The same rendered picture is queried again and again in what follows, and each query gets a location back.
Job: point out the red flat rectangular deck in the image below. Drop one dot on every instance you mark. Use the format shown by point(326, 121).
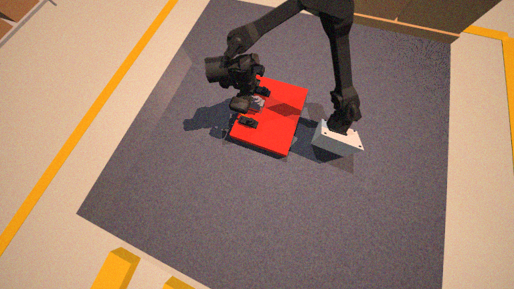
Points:
point(276, 121)

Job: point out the grey micro servo with orange cable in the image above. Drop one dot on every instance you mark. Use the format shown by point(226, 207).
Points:
point(257, 102)

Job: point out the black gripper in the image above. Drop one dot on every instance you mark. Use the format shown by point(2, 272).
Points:
point(242, 101)

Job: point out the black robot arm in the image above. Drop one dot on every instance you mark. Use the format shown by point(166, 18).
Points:
point(336, 17)

